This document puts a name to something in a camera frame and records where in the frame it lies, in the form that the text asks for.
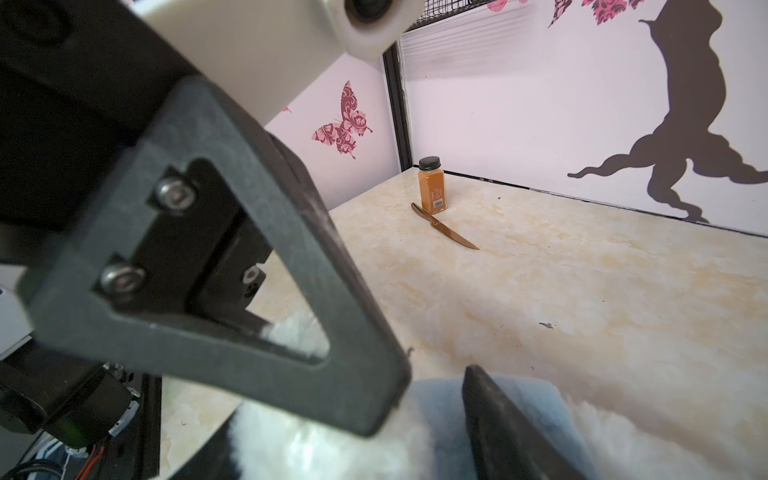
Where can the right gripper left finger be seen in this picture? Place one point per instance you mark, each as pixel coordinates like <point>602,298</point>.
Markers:
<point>214,461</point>

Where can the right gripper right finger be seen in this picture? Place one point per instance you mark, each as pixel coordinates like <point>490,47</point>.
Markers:
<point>504,443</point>

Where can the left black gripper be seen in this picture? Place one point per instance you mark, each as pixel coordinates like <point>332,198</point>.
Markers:
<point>80,82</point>

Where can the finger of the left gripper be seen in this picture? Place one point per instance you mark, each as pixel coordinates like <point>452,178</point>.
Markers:
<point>353,387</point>

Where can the black wire basket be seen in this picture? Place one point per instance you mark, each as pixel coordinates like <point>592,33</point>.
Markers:
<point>438,10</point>

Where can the white teddy bear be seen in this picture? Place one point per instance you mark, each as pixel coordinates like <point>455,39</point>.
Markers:
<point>425,438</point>

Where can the brown wooden spoon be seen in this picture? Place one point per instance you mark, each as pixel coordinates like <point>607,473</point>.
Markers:
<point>442,228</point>

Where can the light blue bear hoodie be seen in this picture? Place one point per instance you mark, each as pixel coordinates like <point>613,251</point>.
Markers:
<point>440,402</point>

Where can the amber bottle black cap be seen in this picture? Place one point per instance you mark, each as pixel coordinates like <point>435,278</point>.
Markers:
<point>432,184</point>

